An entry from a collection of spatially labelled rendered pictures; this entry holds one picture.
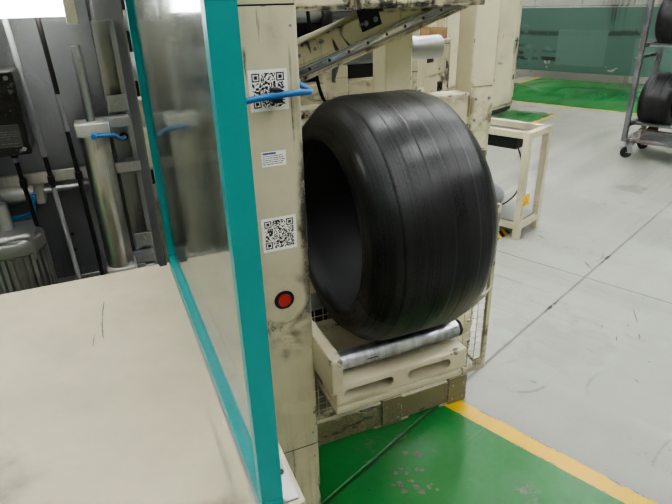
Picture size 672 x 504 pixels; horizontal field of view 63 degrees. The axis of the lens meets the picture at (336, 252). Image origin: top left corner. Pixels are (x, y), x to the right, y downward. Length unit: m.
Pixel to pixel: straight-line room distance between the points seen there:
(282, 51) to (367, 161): 0.26
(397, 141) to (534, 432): 1.71
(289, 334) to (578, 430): 1.62
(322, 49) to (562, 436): 1.81
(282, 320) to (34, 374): 0.62
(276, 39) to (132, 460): 0.75
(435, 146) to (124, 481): 0.81
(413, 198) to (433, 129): 0.17
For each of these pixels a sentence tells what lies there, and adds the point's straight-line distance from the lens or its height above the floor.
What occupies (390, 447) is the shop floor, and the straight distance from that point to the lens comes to 2.36.
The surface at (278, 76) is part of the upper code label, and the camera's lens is 1.07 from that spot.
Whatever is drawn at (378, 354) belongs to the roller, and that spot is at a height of 0.90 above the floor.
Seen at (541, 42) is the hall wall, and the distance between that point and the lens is 13.32.
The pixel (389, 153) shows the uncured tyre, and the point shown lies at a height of 1.39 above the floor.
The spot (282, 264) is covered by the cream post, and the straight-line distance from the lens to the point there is 1.17.
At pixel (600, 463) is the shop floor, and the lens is 2.49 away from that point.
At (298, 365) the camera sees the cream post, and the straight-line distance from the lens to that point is 1.32.
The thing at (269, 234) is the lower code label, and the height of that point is 1.22.
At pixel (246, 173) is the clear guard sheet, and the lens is 0.34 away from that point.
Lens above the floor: 1.66
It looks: 25 degrees down
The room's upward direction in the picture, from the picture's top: 2 degrees counter-clockwise
